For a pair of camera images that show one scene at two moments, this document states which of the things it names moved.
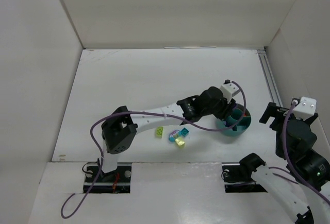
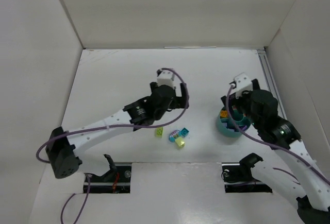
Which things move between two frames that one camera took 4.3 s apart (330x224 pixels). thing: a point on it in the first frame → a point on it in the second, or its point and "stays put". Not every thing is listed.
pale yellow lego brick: (180, 141) stays put
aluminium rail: (275, 93) stays put
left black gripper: (227, 111) → (182, 96)
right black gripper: (279, 116) → (229, 101)
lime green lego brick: (159, 131) stays put
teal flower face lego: (174, 135) stays put
